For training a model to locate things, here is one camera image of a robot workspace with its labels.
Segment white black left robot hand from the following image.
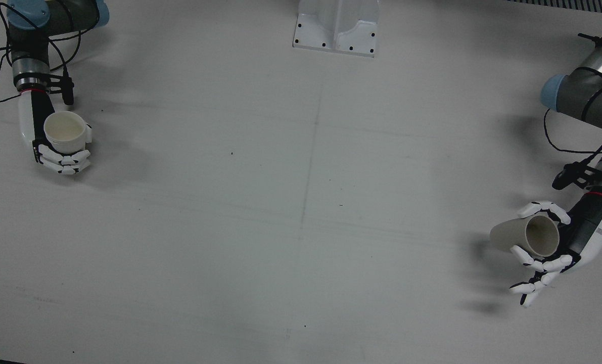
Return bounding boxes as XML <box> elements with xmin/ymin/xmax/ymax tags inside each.
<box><xmin>509</xmin><ymin>194</ymin><xmax>602</xmax><ymax>308</ymax></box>

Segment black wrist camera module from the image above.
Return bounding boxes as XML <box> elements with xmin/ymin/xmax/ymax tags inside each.
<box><xmin>17</xmin><ymin>71</ymin><xmax>75</xmax><ymax>106</ymax></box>
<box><xmin>552</xmin><ymin>162</ymin><xmax>592</xmax><ymax>191</ymax></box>

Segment beige paper cup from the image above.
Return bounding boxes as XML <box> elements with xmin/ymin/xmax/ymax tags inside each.
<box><xmin>43</xmin><ymin>111</ymin><xmax>90</xmax><ymax>152</ymax></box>
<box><xmin>490</xmin><ymin>214</ymin><xmax>561</xmax><ymax>257</ymax></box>

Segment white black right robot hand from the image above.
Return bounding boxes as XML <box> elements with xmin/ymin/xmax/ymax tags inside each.
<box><xmin>18</xmin><ymin>93</ymin><xmax>93</xmax><ymax>176</ymax></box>

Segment white metal mounting bracket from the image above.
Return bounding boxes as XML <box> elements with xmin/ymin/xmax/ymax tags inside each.
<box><xmin>293</xmin><ymin>0</ymin><xmax>380</xmax><ymax>58</ymax></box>

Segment striped vent grille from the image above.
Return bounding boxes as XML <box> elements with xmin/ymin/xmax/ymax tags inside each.
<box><xmin>505</xmin><ymin>0</ymin><xmax>602</xmax><ymax>17</ymax></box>

